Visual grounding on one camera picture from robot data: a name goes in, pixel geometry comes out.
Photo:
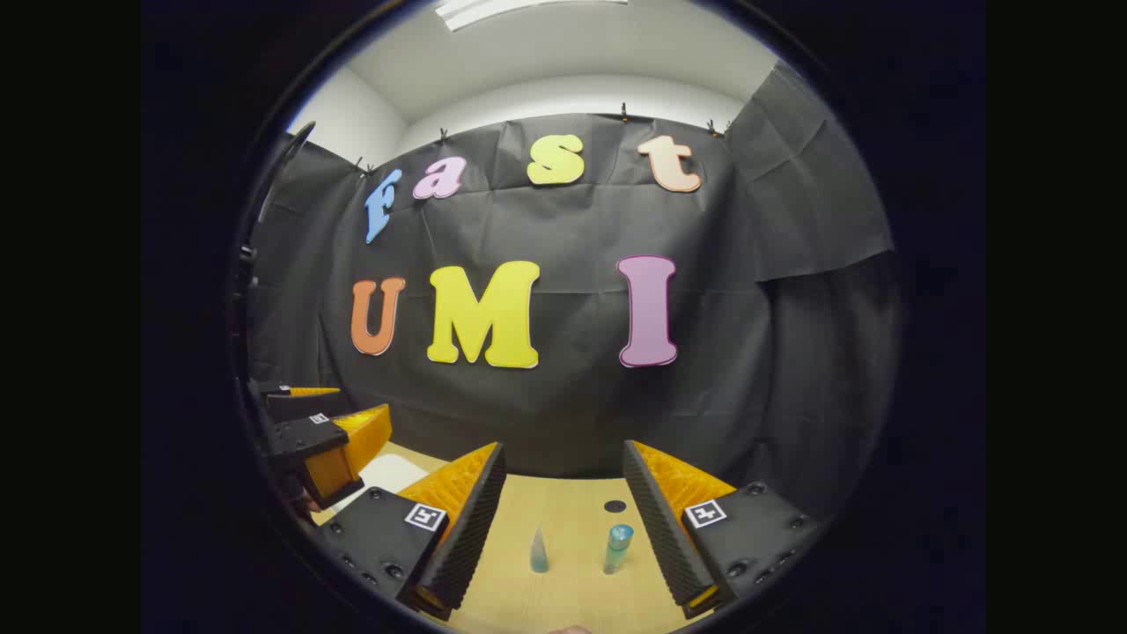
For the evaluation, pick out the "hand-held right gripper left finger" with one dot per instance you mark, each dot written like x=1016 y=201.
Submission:
x=462 y=537

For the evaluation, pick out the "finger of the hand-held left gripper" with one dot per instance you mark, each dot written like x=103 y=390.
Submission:
x=304 y=438
x=299 y=407

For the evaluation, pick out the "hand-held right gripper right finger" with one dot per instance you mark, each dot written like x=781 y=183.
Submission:
x=665 y=537

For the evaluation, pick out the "green bottle with blue cap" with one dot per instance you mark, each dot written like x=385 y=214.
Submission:
x=617 y=548

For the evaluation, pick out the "blue white cone tube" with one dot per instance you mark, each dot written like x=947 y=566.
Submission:
x=539 y=555

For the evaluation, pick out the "white suitcase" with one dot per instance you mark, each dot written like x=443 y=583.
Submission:
x=387 y=474

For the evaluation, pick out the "black backdrop cloth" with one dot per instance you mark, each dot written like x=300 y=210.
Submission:
x=546 y=414

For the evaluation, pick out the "ceiling light panel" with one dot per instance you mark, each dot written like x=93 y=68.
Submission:
x=519 y=9

